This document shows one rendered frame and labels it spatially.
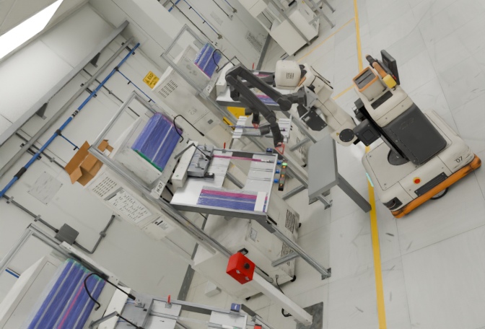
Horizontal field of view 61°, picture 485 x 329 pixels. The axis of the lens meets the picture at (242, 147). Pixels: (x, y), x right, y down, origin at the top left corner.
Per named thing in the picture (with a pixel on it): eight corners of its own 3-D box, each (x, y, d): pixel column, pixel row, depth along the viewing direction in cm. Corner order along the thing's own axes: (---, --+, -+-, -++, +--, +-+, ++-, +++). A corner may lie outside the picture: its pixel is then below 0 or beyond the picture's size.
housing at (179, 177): (200, 154, 358) (198, 141, 350) (183, 192, 320) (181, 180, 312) (190, 153, 359) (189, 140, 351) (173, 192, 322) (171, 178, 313)
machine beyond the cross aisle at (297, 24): (337, 7, 759) (267, -77, 696) (337, 24, 695) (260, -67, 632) (282, 52, 832) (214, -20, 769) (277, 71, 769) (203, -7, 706)
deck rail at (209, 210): (266, 218, 296) (266, 213, 292) (265, 221, 294) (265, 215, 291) (171, 207, 307) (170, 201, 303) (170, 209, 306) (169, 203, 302)
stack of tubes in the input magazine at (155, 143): (182, 131, 344) (158, 110, 336) (162, 171, 305) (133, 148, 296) (174, 138, 351) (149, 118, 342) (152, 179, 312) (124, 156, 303)
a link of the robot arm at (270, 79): (225, 94, 304) (224, 81, 307) (232, 100, 317) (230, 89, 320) (285, 81, 292) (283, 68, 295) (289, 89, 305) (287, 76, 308)
